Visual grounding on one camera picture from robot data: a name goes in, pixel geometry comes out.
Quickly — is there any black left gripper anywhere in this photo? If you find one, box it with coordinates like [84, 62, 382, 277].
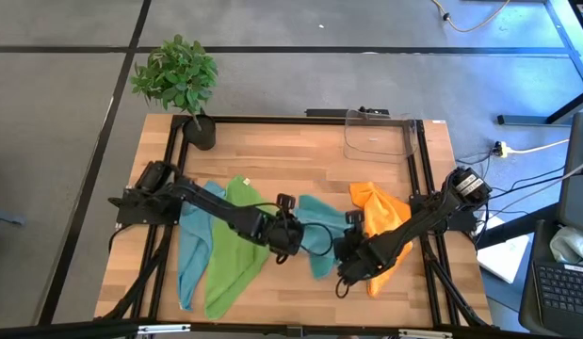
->
[265, 192, 305, 266]

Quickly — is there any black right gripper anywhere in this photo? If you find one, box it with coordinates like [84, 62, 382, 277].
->
[335, 210, 386, 287]

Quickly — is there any dark teal microfiber towel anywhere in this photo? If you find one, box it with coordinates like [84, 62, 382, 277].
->
[294, 194, 357, 236]

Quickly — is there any green microfiber towel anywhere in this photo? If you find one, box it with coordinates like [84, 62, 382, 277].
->
[204, 175, 278, 320]

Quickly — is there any orange microfiber towel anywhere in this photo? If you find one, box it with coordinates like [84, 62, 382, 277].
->
[349, 181, 413, 299]

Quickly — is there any clear plastic bin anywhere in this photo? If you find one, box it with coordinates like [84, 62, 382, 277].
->
[342, 107, 420, 165]

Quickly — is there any black plant pot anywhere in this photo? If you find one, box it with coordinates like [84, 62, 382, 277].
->
[182, 114, 218, 152]

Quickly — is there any black bar behind table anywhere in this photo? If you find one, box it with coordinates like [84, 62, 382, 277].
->
[304, 105, 392, 120]

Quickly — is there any white flat box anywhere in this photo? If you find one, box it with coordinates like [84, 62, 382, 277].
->
[476, 214, 531, 285]

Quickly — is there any yellow white power plug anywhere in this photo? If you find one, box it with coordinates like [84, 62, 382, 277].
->
[492, 139, 513, 159]

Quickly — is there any green artificial plant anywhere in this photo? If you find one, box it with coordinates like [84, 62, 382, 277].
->
[129, 33, 220, 128]

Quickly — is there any black laptop keyboard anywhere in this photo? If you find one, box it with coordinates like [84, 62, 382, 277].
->
[519, 218, 583, 338]

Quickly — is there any pale crumpled cloth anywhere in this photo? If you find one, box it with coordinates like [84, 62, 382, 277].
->
[548, 225, 583, 267]

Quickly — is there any grey flat monitor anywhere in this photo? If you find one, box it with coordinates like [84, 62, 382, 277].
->
[556, 111, 583, 236]

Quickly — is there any black overhead crossbeam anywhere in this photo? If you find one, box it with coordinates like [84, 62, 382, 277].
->
[0, 318, 583, 339]

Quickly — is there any dark grey floor object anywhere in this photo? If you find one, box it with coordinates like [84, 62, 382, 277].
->
[0, 209, 27, 228]

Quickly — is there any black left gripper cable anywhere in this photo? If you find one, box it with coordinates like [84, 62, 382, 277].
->
[298, 220, 335, 259]

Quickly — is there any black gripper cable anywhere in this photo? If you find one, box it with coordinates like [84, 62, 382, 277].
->
[334, 276, 352, 300]
[298, 220, 335, 259]

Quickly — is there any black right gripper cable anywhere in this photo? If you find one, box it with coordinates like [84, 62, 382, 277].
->
[334, 276, 352, 300]

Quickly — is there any black aluminium table frame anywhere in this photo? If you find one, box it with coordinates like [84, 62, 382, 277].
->
[95, 114, 499, 331]

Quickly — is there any silver metal bracket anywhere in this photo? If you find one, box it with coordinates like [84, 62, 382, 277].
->
[397, 328, 454, 339]
[137, 323, 192, 336]

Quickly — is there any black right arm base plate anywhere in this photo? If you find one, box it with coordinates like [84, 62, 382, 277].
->
[411, 195, 483, 234]

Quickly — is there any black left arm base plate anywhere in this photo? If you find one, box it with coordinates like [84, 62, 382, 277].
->
[107, 186, 184, 226]

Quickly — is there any black floor cable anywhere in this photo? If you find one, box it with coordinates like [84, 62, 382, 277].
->
[481, 164, 568, 202]

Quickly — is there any black desk frame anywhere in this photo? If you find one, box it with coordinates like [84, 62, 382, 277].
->
[496, 87, 583, 127]

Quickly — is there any white floor cable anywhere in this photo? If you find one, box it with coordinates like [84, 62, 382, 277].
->
[507, 138, 571, 155]

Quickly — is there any grey floor cable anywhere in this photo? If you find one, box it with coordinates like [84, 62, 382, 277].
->
[488, 157, 583, 218]

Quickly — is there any yellow floor cable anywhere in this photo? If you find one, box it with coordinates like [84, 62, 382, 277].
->
[430, 0, 512, 34]

